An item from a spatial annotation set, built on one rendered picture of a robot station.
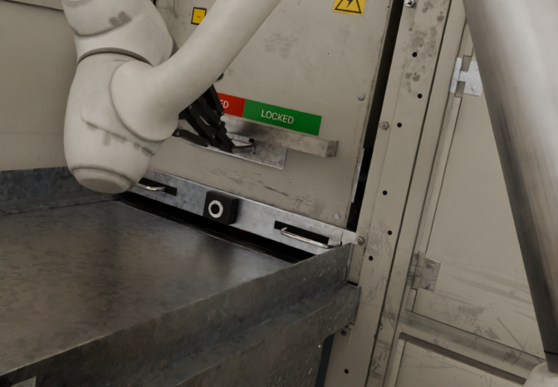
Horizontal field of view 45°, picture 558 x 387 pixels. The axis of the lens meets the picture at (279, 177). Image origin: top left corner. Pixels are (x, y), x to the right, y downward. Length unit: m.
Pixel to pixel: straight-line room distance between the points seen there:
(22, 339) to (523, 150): 0.57
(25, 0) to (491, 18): 1.04
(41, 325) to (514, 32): 0.61
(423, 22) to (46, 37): 0.72
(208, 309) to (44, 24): 0.78
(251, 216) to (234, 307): 0.43
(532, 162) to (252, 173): 0.88
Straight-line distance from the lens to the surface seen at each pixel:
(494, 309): 1.05
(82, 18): 0.89
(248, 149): 1.22
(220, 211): 1.24
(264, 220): 1.23
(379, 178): 1.09
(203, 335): 0.79
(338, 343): 1.17
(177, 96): 0.78
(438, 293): 1.06
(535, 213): 0.41
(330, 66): 1.17
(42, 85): 1.40
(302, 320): 0.94
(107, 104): 0.80
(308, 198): 1.19
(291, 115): 1.20
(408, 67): 1.07
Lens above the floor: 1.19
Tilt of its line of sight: 10 degrees down
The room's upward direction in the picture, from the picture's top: 11 degrees clockwise
